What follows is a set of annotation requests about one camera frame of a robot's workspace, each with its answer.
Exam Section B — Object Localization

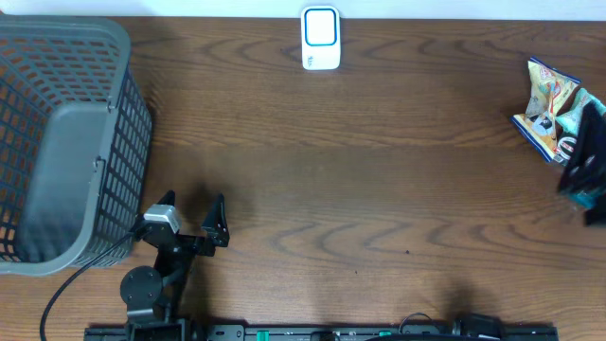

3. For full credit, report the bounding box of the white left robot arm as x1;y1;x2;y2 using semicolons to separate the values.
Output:
120;190;230;341

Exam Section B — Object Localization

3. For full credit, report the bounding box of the grey plastic shopping basket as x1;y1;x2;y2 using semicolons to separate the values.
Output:
1;15;152;277

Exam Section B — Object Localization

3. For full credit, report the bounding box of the teal wet wipes pack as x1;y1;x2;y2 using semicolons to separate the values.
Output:
555;88;605;137

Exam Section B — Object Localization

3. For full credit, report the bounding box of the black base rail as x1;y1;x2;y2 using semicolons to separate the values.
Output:
84;323;560;341

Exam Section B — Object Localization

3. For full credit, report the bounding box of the white barcode scanner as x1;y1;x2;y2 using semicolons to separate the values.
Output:
300;6;341;71

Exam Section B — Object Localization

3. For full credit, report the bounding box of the green round-logo box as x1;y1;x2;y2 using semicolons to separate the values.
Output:
553;133;577;167

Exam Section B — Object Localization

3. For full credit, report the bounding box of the yellow snack bag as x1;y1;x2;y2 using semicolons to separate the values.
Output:
510;57;581;163

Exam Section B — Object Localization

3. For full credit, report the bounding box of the blue mouthwash bottle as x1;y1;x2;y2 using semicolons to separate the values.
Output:
566;191;601;209

